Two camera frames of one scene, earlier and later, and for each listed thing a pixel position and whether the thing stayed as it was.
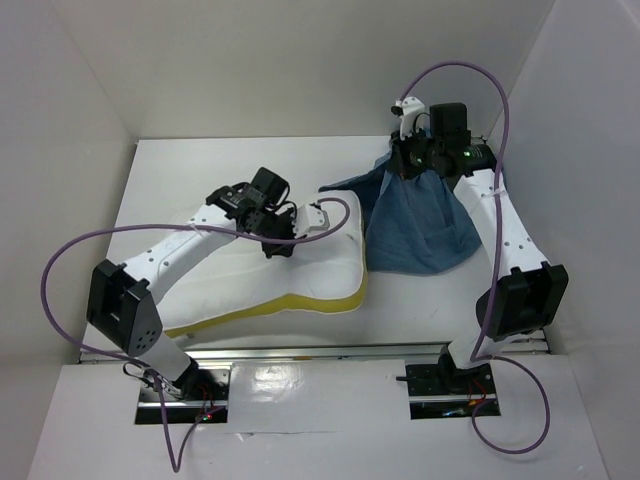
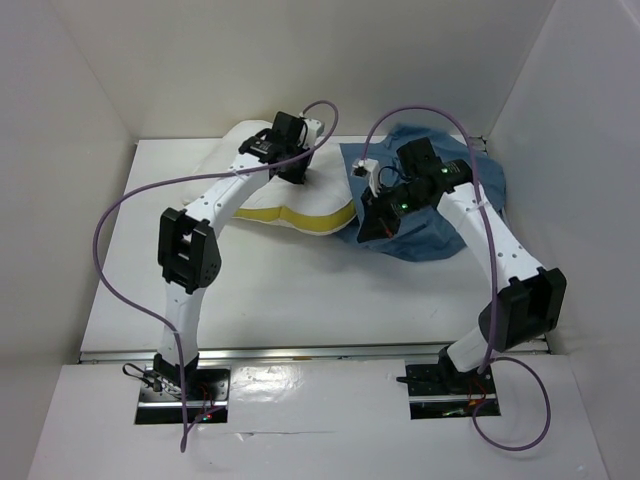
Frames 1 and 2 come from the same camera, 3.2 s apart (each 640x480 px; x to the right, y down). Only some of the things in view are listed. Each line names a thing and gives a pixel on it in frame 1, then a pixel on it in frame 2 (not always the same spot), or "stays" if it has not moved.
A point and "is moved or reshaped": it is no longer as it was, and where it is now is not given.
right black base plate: [447, 380] stays
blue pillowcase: [415, 225] is moved or reshaped
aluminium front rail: [310, 353] stays
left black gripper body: [266, 226] → [293, 171]
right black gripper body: [416, 153] → [402, 198]
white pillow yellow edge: [327, 274] → [323, 198]
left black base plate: [182, 411] stays
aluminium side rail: [476, 140] stays
